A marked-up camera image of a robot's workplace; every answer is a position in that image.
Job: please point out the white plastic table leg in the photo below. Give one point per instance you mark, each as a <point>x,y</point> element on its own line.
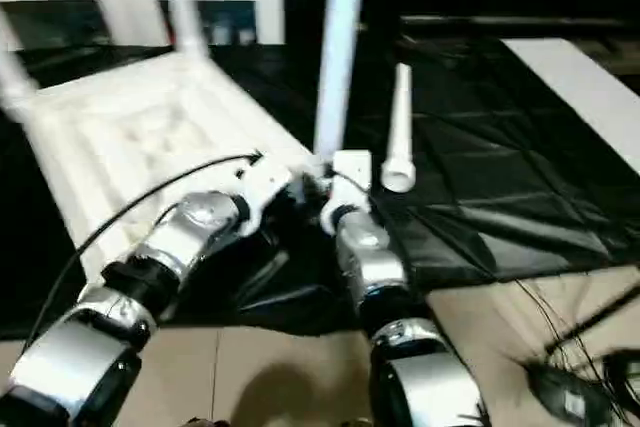
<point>15,82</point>
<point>340,57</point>
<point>188,17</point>
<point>398,137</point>

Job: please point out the white plastic table top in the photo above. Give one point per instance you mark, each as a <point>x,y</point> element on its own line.
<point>150,127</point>

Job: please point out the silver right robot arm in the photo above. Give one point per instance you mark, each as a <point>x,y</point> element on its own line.
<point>380,277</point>

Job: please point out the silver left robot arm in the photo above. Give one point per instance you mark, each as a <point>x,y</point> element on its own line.
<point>150,267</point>

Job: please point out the black plastic mat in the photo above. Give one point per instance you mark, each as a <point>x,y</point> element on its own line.
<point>500,207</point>

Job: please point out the white board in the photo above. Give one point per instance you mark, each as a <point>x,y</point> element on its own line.
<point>585,97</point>

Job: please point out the black stand base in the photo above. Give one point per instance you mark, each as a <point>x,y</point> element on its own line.
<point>580,392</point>

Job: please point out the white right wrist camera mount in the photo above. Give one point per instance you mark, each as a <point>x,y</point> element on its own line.
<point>348,172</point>

